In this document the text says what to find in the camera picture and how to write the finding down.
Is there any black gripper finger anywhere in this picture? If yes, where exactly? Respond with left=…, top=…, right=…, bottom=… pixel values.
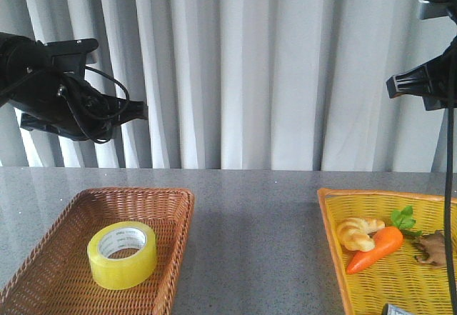
left=114, top=99, right=148, bottom=124
left=386, top=64, right=433, bottom=99

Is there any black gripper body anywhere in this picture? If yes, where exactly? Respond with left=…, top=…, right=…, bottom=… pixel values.
left=6, top=66, right=120, bottom=142
left=423, top=37, right=456, bottom=111

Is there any yellow tape roll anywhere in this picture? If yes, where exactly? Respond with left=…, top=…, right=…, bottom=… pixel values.
left=86, top=221, right=158, bottom=290

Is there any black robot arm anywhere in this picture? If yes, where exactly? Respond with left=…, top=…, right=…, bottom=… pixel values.
left=1, top=33, right=148, bottom=144

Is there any grey pleated curtain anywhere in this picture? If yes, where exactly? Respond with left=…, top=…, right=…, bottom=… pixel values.
left=1, top=0, right=456, bottom=172

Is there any toy orange carrot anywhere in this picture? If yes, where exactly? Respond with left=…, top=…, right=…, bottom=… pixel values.
left=346, top=205, right=422, bottom=275

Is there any toy croissant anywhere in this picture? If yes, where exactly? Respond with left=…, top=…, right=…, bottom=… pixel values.
left=336, top=217, right=385, bottom=252

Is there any brown ginger root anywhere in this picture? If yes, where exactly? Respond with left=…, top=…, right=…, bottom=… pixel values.
left=415, top=230, right=446, bottom=269

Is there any brown wicker basket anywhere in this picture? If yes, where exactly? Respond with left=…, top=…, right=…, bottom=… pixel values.
left=1, top=187, right=195, bottom=314

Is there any yellow wicker basket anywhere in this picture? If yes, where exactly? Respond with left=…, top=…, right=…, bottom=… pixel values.
left=318, top=189, right=453, bottom=314

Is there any dark grey packet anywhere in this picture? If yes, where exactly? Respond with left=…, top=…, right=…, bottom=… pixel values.
left=381, top=304, right=413, bottom=315

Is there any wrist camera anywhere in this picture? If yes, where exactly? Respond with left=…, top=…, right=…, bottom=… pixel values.
left=45, top=39, right=99, bottom=78
left=418, top=0, right=456, bottom=20

